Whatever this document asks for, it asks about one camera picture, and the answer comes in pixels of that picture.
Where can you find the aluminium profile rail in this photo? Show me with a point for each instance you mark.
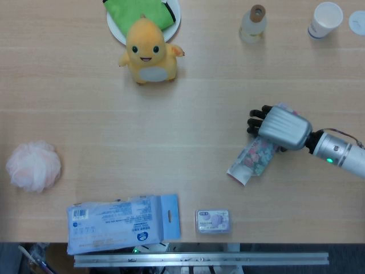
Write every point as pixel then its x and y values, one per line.
pixel 199 259

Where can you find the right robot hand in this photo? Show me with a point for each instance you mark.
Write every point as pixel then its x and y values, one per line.
pixel 285 128

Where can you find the pink mesh bath pouf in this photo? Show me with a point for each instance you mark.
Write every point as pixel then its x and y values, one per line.
pixel 32 167

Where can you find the white paper cup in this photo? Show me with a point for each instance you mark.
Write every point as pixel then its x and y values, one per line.
pixel 325 17

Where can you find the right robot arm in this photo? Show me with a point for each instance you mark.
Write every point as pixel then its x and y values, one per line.
pixel 339 152

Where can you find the orange dragon plush toy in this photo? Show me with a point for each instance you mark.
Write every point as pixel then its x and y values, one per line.
pixel 148 51

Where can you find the green folded cloth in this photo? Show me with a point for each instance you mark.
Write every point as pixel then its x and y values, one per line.
pixel 128 12

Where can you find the glass bottle wooden cap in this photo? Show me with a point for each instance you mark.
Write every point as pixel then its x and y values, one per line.
pixel 252 27

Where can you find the white round table grommet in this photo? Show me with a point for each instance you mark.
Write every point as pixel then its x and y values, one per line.
pixel 357 23

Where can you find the purple dental floss box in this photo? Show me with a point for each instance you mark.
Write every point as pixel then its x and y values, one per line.
pixel 214 222

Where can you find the white round plate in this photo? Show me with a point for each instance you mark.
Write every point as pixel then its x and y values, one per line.
pixel 172 30

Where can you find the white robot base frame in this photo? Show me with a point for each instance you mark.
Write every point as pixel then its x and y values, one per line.
pixel 196 247

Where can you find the blue wet wipes pack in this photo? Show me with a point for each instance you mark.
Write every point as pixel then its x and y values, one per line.
pixel 114 225

